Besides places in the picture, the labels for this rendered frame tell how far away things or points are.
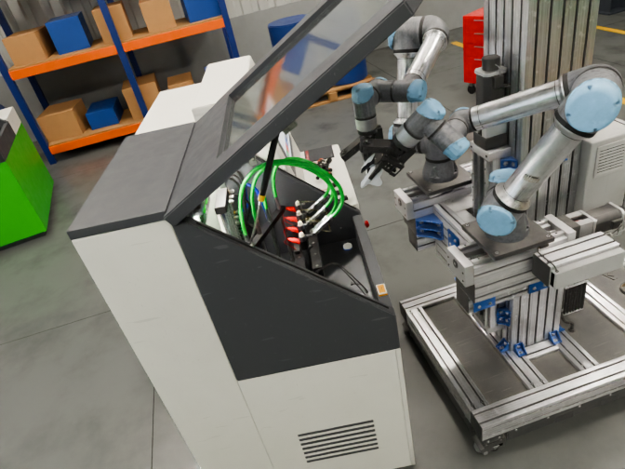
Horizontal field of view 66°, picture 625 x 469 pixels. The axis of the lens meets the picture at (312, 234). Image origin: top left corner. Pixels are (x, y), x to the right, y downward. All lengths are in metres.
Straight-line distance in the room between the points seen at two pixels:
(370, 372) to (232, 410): 0.53
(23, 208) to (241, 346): 3.81
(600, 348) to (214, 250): 1.85
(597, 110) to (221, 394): 1.44
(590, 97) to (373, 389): 1.18
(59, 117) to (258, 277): 5.95
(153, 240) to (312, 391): 0.81
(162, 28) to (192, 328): 5.55
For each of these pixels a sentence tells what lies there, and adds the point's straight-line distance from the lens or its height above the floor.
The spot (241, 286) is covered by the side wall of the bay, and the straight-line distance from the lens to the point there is 1.49.
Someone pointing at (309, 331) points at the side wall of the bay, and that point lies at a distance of 1.63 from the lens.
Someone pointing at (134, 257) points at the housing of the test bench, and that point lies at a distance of 1.47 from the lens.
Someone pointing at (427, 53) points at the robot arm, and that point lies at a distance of 1.90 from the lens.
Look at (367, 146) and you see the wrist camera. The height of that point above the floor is 1.44.
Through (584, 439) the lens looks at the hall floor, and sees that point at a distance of 2.56.
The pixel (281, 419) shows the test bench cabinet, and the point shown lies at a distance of 1.96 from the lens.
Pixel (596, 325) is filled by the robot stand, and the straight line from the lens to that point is 2.72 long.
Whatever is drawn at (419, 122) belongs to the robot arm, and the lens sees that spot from 1.51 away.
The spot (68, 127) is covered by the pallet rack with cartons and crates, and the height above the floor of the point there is 0.36.
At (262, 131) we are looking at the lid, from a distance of 1.22.
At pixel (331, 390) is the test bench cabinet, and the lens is 1.85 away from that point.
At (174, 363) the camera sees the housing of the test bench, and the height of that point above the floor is 0.94.
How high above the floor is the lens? 2.09
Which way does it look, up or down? 33 degrees down
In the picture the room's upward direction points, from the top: 13 degrees counter-clockwise
